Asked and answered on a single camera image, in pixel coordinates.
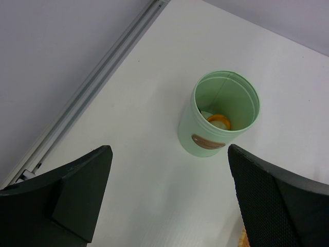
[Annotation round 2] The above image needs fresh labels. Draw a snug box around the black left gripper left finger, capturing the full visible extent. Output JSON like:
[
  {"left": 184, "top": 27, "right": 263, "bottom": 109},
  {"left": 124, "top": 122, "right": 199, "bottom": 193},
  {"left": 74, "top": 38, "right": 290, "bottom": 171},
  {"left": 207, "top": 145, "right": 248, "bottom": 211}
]
[{"left": 1, "top": 145, "right": 113, "bottom": 246}]

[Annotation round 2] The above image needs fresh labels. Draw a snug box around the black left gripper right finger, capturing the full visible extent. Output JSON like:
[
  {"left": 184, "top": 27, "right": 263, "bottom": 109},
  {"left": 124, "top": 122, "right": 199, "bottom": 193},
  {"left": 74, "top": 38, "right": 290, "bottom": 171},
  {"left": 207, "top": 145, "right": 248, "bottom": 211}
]
[{"left": 228, "top": 144, "right": 328, "bottom": 246}]

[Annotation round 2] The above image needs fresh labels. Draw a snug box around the orange round food slice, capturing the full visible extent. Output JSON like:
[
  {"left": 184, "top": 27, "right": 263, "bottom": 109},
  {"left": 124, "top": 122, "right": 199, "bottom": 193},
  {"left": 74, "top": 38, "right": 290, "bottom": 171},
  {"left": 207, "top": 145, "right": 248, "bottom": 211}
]
[{"left": 207, "top": 114, "right": 231, "bottom": 131}]

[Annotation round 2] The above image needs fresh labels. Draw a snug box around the green cylindrical container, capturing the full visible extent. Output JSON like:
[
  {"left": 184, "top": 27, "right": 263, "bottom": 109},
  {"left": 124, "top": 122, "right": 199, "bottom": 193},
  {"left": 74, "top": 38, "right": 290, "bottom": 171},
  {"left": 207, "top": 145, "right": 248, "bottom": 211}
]
[{"left": 178, "top": 70, "right": 260, "bottom": 157}]

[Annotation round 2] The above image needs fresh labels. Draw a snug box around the woven fish-shaped basket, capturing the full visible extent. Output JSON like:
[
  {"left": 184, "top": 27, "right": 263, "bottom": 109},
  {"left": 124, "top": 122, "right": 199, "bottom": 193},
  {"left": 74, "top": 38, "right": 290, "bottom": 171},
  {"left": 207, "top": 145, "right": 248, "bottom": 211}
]
[{"left": 237, "top": 228, "right": 250, "bottom": 247}]

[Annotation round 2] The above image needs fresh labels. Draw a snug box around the left aluminium frame post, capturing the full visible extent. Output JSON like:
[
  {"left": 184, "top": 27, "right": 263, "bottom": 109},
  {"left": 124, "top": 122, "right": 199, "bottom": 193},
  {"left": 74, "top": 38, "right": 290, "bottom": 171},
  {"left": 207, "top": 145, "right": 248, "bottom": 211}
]
[{"left": 1, "top": 1, "right": 169, "bottom": 188}]

